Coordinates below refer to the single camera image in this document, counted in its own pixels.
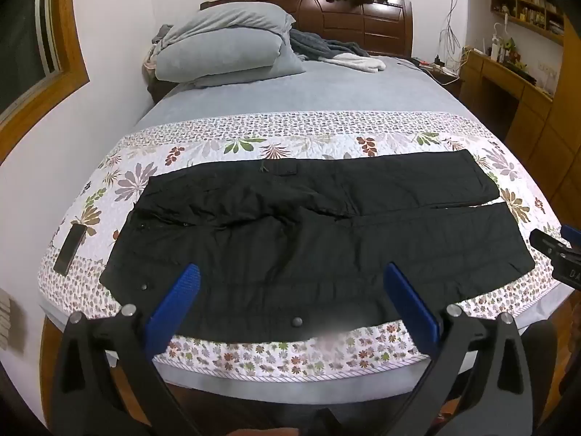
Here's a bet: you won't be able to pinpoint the white cloth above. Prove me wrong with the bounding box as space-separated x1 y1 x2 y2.
324 52 387 74

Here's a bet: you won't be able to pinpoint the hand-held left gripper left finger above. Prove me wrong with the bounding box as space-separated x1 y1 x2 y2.
50 262 203 436

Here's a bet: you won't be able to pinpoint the wooden wall shelf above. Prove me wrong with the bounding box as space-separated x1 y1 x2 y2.
490 0 566 47

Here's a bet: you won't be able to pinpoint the dark wooden headboard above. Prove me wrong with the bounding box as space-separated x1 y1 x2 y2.
200 0 415 57

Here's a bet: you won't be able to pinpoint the dark grey garment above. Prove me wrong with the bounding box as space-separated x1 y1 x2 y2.
290 29 369 62

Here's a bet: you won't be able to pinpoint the floral quilted bedspread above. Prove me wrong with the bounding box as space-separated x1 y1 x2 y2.
38 110 575 384

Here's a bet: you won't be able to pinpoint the large wooden framed window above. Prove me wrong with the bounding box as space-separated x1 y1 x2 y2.
0 0 90 155

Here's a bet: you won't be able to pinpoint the black smartphone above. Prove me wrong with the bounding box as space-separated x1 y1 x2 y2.
53 223 87 276

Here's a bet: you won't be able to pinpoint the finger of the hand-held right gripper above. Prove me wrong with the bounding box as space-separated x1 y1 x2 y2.
530 225 581 290

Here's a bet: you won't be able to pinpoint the white power strip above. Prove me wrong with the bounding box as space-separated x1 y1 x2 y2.
420 56 460 76

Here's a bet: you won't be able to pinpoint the black pants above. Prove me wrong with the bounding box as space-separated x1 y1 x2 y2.
99 149 536 345

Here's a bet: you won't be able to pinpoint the hanging white cables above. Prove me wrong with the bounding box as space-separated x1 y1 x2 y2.
437 0 464 70

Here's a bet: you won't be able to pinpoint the flat grey pillow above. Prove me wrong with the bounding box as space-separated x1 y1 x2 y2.
184 43 308 90

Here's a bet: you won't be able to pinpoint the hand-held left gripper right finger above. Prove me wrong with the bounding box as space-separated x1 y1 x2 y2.
383 261 534 436

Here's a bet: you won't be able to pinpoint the folded grey pillow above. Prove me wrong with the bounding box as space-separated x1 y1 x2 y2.
154 1 296 83

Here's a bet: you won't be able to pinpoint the wooden desk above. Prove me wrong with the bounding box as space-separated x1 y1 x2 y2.
458 49 555 146

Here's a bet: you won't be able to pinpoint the grey bed sheet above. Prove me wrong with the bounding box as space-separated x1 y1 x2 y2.
131 54 468 137

